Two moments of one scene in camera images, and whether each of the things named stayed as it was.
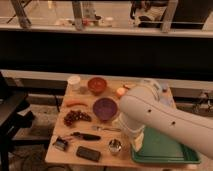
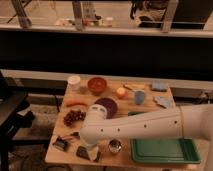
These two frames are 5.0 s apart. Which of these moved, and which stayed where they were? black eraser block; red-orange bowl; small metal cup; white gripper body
Moved: white gripper body
Stayed: red-orange bowl; black eraser block; small metal cup
